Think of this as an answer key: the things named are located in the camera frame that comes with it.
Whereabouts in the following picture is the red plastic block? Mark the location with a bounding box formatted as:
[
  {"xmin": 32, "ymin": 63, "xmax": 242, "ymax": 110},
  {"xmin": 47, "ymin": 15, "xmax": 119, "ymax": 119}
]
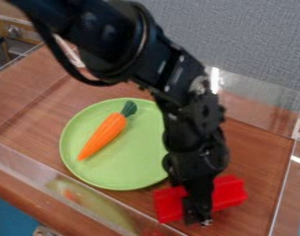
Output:
[{"xmin": 151, "ymin": 175, "xmax": 247, "ymax": 223}]

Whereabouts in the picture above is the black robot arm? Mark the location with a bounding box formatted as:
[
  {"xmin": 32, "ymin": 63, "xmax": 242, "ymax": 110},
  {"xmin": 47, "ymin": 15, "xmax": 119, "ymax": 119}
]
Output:
[{"xmin": 5, "ymin": 0, "xmax": 229, "ymax": 226}]

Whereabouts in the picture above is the orange toy carrot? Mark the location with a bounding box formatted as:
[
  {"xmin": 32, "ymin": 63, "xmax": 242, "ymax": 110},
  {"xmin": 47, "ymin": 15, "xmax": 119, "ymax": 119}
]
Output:
[{"xmin": 76, "ymin": 100, "xmax": 136, "ymax": 161}]

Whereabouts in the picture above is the wooden cabinet with knob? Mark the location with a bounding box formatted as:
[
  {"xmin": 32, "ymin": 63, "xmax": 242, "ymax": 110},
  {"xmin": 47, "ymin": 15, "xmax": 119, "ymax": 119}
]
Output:
[{"xmin": 0, "ymin": 15, "xmax": 41, "ymax": 62}]

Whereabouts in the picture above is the green round plate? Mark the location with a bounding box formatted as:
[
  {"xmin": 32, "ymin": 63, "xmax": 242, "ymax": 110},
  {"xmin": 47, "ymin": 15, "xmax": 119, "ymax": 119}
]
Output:
[{"xmin": 59, "ymin": 98, "xmax": 166, "ymax": 191}]

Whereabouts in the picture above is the clear acrylic tray enclosure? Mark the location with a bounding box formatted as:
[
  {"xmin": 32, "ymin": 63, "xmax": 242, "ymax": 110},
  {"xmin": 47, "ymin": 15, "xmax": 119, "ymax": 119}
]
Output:
[{"xmin": 0, "ymin": 45, "xmax": 300, "ymax": 236}]

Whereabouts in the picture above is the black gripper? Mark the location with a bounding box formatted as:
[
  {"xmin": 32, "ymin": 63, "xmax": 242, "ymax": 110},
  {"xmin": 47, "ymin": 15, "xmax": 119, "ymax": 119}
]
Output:
[{"xmin": 160, "ymin": 128, "xmax": 230, "ymax": 228}]

